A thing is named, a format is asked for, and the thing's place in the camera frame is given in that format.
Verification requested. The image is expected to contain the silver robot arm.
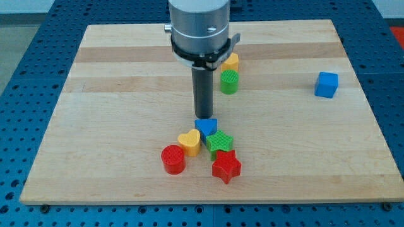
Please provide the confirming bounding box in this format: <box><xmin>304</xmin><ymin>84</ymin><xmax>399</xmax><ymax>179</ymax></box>
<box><xmin>165</xmin><ymin>0</ymin><xmax>241</xmax><ymax>71</ymax></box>

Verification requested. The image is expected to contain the green circle block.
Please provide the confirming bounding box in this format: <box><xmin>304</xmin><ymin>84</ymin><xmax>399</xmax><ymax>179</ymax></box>
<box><xmin>220</xmin><ymin>69</ymin><xmax>239</xmax><ymax>95</ymax></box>

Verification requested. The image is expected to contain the red circle block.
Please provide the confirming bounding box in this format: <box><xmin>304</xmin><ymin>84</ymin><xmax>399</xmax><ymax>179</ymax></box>
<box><xmin>160</xmin><ymin>145</ymin><xmax>186</xmax><ymax>175</ymax></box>

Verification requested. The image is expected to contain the yellow hexagon block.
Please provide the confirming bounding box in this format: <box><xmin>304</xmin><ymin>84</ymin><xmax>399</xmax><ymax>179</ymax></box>
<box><xmin>220</xmin><ymin>52</ymin><xmax>239</xmax><ymax>72</ymax></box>

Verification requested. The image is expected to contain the blue triangle block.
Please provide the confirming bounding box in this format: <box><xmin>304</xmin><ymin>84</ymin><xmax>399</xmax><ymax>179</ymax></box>
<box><xmin>194</xmin><ymin>119</ymin><xmax>218</xmax><ymax>144</ymax></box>

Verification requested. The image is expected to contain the yellow heart block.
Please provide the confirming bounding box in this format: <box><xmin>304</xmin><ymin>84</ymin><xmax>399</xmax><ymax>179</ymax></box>
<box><xmin>177</xmin><ymin>129</ymin><xmax>201</xmax><ymax>157</ymax></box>

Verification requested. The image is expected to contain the green star block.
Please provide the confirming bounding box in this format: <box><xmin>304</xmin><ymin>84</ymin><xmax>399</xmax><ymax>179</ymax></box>
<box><xmin>206</xmin><ymin>130</ymin><xmax>234</xmax><ymax>161</ymax></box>

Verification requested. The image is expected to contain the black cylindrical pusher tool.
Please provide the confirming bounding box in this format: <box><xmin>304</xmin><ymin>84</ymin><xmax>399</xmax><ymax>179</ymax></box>
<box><xmin>191</xmin><ymin>69</ymin><xmax>213</xmax><ymax>119</ymax></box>

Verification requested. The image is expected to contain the red star block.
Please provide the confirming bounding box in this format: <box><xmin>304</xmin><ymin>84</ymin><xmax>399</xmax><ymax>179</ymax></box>
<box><xmin>211</xmin><ymin>149</ymin><xmax>242</xmax><ymax>184</ymax></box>

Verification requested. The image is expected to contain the wooden board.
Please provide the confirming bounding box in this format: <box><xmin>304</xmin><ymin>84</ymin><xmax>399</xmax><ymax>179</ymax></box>
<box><xmin>20</xmin><ymin>20</ymin><xmax>403</xmax><ymax>205</ymax></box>

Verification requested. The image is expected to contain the blue cube block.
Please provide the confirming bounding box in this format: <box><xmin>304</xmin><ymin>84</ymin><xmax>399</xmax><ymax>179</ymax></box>
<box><xmin>314</xmin><ymin>72</ymin><xmax>339</xmax><ymax>98</ymax></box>

